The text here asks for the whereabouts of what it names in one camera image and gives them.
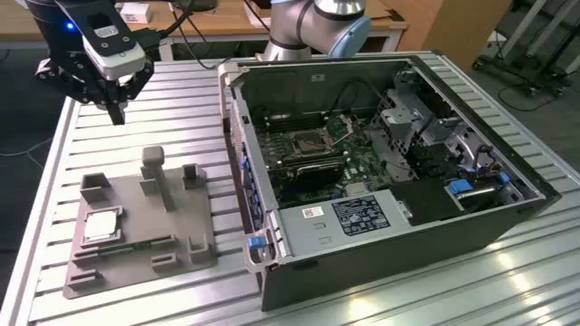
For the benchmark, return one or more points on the wheeled equipment stand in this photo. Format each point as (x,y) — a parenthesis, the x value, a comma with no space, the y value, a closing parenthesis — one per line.
(498,62)

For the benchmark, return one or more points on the black RAM slot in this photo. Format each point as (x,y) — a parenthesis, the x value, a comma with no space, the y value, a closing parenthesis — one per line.
(294,116)
(296,124)
(297,127)
(294,120)

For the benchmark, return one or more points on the silver CPU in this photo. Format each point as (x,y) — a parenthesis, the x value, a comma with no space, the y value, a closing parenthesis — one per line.
(101,225)

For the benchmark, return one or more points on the blue case latch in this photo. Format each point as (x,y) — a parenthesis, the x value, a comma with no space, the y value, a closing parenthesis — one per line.
(256,242)

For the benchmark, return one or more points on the blue plastic clip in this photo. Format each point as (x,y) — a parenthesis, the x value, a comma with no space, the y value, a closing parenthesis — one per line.
(458,188)

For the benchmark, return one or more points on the wooden desk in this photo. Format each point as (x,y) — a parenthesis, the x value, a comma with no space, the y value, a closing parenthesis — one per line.
(13,20)

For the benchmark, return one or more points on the silver drive cage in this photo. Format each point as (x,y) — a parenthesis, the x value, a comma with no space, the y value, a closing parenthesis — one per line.
(398,119)

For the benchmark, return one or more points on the flat brown cardboard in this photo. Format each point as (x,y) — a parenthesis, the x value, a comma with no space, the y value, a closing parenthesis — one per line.
(385,15)

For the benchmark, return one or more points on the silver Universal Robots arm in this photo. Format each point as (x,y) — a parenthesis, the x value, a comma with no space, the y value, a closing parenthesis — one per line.
(294,20)

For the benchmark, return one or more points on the brown cardboard box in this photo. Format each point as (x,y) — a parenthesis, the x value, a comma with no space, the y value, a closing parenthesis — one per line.
(258,13)

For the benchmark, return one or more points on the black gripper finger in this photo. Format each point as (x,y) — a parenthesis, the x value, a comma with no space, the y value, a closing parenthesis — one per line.
(142,79)
(53,71)

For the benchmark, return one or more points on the silver chipset heatsink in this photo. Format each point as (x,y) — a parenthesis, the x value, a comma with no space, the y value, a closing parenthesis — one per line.
(358,189)

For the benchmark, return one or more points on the dark monitor foot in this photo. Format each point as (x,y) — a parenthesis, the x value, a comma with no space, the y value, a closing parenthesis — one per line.
(194,4)

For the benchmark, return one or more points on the white cardboard box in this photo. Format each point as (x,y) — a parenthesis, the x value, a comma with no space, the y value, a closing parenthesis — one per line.
(137,13)

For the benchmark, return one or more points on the green motherboard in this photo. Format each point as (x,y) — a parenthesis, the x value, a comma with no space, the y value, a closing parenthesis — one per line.
(357,166)

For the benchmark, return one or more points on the black expansion card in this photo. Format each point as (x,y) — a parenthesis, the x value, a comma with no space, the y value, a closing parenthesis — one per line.
(317,175)

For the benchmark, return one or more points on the grey parts rack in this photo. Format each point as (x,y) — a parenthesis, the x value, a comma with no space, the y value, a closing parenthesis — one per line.
(136,271)

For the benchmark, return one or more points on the black plastic shroud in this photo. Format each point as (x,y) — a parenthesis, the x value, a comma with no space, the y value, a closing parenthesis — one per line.
(425,200)

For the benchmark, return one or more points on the black open PC case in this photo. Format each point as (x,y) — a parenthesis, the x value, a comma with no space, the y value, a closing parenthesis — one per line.
(362,271)

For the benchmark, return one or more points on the CPU socket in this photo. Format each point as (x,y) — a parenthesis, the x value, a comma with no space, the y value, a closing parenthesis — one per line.
(309,142)

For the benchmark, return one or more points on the green RAM stick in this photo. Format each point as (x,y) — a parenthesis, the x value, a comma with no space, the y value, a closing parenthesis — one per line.
(120,250)

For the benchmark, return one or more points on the wooden cabinet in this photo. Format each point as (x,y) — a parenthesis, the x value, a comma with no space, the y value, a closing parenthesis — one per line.
(457,30)

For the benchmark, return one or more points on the silver power supply unit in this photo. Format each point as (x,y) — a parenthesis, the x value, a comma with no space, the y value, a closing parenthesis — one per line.
(308,234)

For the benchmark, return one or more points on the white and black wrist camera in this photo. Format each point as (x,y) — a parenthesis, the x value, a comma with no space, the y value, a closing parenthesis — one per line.
(117,61)

